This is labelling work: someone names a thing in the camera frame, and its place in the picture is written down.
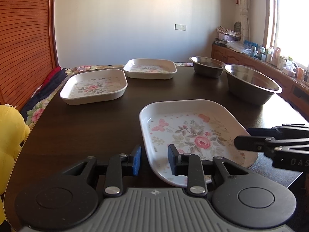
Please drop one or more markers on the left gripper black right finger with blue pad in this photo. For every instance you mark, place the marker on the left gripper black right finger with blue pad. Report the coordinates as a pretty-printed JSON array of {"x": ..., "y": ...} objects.
[{"x": 238, "y": 195}]

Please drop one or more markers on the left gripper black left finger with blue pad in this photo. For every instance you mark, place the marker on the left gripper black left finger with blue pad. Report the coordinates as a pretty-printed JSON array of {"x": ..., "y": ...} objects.
[{"x": 69, "y": 197}]

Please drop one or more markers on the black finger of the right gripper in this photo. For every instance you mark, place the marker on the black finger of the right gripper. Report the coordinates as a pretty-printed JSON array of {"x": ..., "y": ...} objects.
[{"x": 267, "y": 139}]

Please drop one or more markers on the large steel bowl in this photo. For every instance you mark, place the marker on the large steel bowl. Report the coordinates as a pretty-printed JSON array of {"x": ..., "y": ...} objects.
[{"x": 250, "y": 85}]

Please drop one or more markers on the floral rectangular plate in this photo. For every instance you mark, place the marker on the floral rectangular plate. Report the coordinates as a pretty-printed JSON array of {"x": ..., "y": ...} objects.
[
  {"x": 142, "y": 68},
  {"x": 200, "y": 127},
  {"x": 94, "y": 86}
]

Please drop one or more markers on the small steel bowl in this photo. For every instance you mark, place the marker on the small steel bowl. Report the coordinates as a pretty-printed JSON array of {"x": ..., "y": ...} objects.
[{"x": 207, "y": 67}]

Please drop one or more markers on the yellow plush toy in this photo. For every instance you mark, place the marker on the yellow plush toy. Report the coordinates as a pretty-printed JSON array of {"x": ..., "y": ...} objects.
[{"x": 14, "y": 132}]

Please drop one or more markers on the floral bed cover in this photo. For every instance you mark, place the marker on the floral bed cover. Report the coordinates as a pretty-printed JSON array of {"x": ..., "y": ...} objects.
[{"x": 34, "y": 114}]

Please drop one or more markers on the red and navy blanket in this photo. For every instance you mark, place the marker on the red and navy blanket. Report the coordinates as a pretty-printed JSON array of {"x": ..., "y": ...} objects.
[{"x": 44, "y": 91}]

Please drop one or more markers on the wooden slatted wardrobe door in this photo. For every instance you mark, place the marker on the wooden slatted wardrobe door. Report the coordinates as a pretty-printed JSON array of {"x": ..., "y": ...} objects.
[{"x": 28, "y": 49}]

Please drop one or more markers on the patterned white curtain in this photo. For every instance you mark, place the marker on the patterned white curtain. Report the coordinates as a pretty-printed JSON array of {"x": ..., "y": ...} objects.
[{"x": 244, "y": 6}]

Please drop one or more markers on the window with wooden frame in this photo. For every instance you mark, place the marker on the window with wooden frame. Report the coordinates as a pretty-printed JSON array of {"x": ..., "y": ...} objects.
[{"x": 286, "y": 27}]

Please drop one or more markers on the white wall switch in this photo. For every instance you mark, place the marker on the white wall switch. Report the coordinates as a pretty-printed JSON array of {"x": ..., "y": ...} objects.
[{"x": 180, "y": 27}]

